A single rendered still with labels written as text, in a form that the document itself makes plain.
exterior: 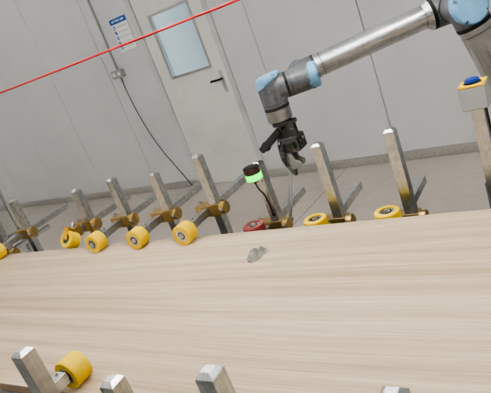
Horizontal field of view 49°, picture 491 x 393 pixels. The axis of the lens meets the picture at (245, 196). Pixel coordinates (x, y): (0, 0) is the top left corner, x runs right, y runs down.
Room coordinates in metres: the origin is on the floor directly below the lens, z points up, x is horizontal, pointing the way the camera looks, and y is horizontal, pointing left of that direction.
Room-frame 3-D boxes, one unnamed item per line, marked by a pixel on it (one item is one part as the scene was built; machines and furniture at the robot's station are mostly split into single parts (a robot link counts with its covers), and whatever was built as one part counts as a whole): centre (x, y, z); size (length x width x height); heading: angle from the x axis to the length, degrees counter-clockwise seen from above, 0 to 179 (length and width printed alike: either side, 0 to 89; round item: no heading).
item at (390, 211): (1.54, -0.39, 0.85); 0.08 x 0.08 x 0.11
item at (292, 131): (1.89, -0.22, 1.15); 0.09 x 0.08 x 0.12; 54
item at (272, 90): (1.89, -0.22, 1.32); 0.10 x 0.09 x 0.12; 83
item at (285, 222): (1.90, -0.06, 0.85); 0.13 x 0.06 x 0.05; 54
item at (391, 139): (1.60, -0.48, 0.90); 0.03 x 0.03 x 0.48; 54
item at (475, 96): (1.44, -0.69, 1.18); 0.07 x 0.07 x 0.08; 54
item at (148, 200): (2.41, 0.52, 0.95); 0.50 x 0.04 x 0.04; 144
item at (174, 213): (2.20, 0.34, 0.95); 0.13 x 0.06 x 0.05; 54
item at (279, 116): (1.90, -0.22, 1.24); 0.10 x 0.09 x 0.05; 144
